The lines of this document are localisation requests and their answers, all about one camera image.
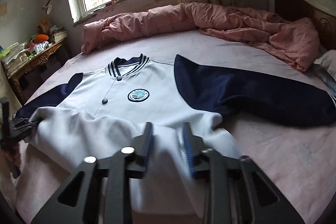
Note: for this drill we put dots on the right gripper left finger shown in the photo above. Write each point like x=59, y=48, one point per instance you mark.
x=78, y=198

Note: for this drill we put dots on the orange plush toy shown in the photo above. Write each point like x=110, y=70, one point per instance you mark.
x=41, y=38

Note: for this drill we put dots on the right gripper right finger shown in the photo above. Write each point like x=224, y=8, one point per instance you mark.
x=237, y=190

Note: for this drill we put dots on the blue cloth under pillow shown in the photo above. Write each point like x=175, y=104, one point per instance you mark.
x=328, y=80

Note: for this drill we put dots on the white and navy jacket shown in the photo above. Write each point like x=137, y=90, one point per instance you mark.
x=98, y=113

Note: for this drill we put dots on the person's left hand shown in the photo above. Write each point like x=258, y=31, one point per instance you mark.
x=14, y=155

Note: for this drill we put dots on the pink crumpled duvet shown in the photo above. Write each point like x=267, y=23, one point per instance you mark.
x=296, y=43

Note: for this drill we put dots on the ornate wooden side table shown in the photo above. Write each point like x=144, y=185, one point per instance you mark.
x=38, y=60

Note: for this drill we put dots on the stack of books on table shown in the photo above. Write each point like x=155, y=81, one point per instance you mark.
x=58, y=35

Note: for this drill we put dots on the pink pillow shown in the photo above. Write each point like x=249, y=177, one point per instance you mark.
x=328, y=62

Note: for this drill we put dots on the white wooden headboard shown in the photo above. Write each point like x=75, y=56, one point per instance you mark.
x=321, y=13

